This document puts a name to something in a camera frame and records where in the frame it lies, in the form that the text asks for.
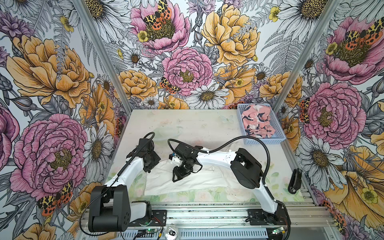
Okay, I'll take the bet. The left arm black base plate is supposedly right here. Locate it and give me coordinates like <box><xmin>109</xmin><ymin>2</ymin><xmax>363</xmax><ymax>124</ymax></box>
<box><xmin>129</xmin><ymin>210</ymin><xmax>168</xmax><ymax>228</ymax></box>

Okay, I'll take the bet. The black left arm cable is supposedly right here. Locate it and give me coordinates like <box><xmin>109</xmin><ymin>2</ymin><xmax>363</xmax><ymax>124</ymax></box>
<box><xmin>78</xmin><ymin>131</ymin><xmax>156</xmax><ymax>237</ymax></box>

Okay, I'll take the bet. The aluminium corner post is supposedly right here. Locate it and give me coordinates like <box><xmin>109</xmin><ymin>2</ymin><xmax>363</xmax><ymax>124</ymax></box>
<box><xmin>74</xmin><ymin>1</ymin><xmax>133</xmax><ymax>119</ymax></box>
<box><xmin>273</xmin><ymin>0</ymin><xmax>341</xmax><ymax>112</ymax></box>

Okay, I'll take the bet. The white t-shirt with robot print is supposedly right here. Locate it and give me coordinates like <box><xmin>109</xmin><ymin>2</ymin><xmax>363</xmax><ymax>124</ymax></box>
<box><xmin>144</xmin><ymin>150</ymin><xmax>247</xmax><ymax>196</ymax></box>

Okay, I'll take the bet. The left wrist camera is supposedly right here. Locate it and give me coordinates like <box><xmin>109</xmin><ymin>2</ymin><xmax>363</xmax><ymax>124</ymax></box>
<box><xmin>127</xmin><ymin>139</ymin><xmax>154</xmax><ymax>160</ymax></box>

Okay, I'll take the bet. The right aluminium corner post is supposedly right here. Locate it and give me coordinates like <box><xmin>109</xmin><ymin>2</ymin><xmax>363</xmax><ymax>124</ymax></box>
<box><xmin>273</xmin><ymin>0</ymin><xmax>341</xmax><ymax>112</ymax></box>

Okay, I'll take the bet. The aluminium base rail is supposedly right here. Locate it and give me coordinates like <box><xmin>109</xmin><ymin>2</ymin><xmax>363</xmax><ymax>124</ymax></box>
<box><xmin>77</xmin><ymin>202</ymin><xmax>331</xmax><ymax>230</ymax></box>

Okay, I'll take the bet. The pink patterned garment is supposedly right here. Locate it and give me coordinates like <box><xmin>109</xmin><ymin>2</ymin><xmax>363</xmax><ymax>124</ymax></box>
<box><xmin>241</xmin><ymin>105</ymin><xmax>276</xmax><ymax>139</ymax></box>

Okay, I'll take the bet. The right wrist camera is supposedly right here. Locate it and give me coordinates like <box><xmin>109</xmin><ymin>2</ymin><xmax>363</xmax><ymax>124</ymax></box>
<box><xmin>169</xmin><ymin>144</ymin><xmax>203</xmax><ymax>166</ymax></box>

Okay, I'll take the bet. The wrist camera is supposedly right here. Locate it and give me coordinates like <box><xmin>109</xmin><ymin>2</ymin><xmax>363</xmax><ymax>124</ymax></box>
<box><xmin>169</xmin><ymin>144</ymin><xmax>203</xmax><ymax>166</ymax></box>
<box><xmin>127</xmin><ymin>139</ymin><xmax>154</xmax><ymax>160</ymax></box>

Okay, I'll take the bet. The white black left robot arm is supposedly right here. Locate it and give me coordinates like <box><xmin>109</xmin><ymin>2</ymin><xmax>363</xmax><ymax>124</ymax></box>
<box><xmin>88</xmin><ymin>151</ymin><xmax>161</xmax><ymax>233</ymax></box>

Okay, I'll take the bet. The grey slotted cable duct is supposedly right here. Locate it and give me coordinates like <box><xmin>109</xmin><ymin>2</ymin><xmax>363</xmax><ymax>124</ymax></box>
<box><xmin>114</xmin><ymin>228</ymin><xmax>268</xmax><ymax>240</ymax></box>

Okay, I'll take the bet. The left aluminium corner post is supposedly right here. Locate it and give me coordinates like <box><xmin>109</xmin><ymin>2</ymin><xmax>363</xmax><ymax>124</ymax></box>
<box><xmin>74</xmin><ymin>1</ymin><xmax>133</xmax><ymax>119</ymax></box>

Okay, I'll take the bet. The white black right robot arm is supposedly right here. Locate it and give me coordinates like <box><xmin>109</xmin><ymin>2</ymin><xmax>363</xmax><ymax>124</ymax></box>
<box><xmin>169</xmin><ymin>146</ymin><xmax>291</xmax><ymax>226</ymax></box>

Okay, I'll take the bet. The black clip on frame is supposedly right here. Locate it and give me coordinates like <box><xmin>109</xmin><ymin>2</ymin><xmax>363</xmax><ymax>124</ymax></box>
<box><xmin>288</xmin><ymin>168</ymin><xmax>302</xmax><ymax>195</ymax></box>

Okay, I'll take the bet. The light blue perforated laundry basket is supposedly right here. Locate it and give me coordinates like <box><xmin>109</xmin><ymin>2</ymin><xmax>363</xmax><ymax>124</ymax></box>
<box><xmin>237</xmin><ymin>104</ymin><xmax>286</xmax><ymax>144</ymax></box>

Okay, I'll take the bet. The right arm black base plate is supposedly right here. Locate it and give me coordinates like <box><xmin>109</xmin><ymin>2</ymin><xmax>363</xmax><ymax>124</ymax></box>
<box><xmin>245</xmin><ymin>208</ymin><xmax>291</xmax><ymax>226</ymax></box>

